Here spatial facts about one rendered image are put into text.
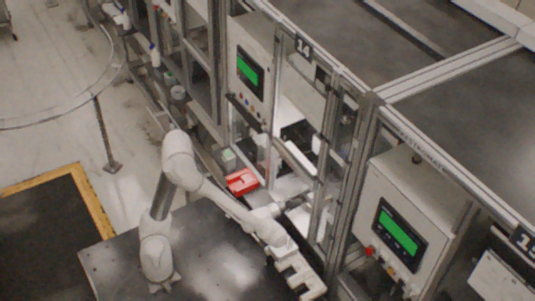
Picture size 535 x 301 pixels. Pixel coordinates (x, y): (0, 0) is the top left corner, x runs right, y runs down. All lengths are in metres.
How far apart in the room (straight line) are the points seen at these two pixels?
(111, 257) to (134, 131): 1.89
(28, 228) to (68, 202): 0.34
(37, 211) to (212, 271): 1.81
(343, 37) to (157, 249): 1.40
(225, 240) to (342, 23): 1.44
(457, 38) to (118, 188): 2.89
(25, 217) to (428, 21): 3.18
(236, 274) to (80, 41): 3.74
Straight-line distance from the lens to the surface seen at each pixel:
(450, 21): 2.47
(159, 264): 2.75
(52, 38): 6.12
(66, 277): 3.89
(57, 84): 5.43
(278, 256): 2.70
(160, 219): 2.80
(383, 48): 2.19
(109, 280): 3.00
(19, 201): 4.42
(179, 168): 2.32
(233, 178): 2.98
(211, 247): 3.03
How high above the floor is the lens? 3.19
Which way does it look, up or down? 45 degrees down
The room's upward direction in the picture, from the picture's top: 3 degrees clockwise
